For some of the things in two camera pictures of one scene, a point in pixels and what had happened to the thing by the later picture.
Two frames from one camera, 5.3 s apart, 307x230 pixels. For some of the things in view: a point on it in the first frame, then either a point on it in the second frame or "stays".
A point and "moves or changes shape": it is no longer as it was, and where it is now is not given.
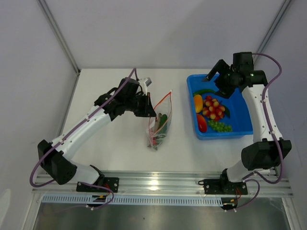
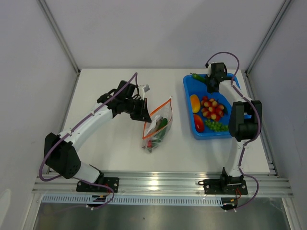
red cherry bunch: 212,109 stays
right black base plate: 220,187 stays
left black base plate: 112,183 stays
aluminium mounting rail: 165,183 stays
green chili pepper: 199,92 to 202,77
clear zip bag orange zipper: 158,124 moves or changes shape
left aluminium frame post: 44,5 stays
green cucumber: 162,129 moves or changes shape
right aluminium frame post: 284,9 stays
